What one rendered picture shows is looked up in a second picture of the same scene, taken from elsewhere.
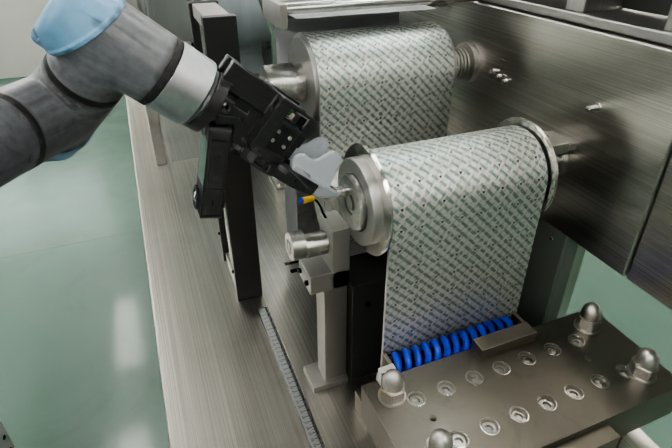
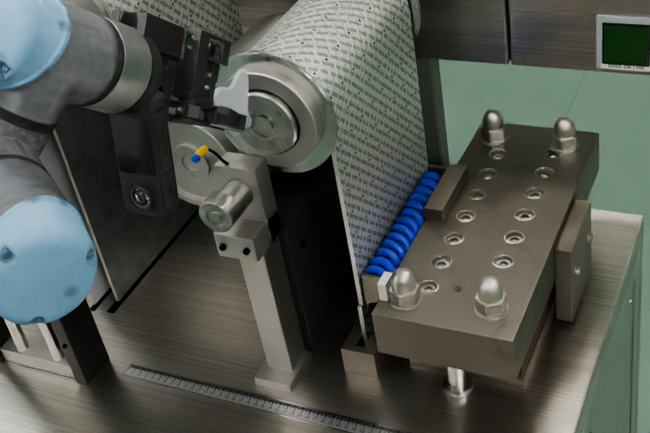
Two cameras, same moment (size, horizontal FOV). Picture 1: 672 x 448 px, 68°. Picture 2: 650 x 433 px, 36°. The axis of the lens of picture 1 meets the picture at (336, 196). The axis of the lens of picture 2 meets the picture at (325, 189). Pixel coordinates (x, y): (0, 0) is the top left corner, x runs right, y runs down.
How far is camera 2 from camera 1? 55 cm
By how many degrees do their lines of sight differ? 31
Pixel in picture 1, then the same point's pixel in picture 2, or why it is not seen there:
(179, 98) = (134, 75)
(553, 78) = not seen: outside the picture
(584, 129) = not seen: outside the picture
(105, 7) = (55, 6)
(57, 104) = (27, 145)
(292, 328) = (191, 360)
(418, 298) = (365, 192)
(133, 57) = (95, 48)
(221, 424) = not seen: outside the picture
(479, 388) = (466, 243)
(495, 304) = (413, 165)
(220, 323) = (97, 419)
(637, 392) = (575, 161)
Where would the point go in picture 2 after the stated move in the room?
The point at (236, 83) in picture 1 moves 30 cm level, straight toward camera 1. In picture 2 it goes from (154, 36) to (467, 101)
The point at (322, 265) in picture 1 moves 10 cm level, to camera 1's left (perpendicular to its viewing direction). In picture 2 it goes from (248, 222) to (175, 271)
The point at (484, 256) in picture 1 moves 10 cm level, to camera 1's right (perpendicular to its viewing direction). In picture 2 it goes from (393, 114) to (449, 77)
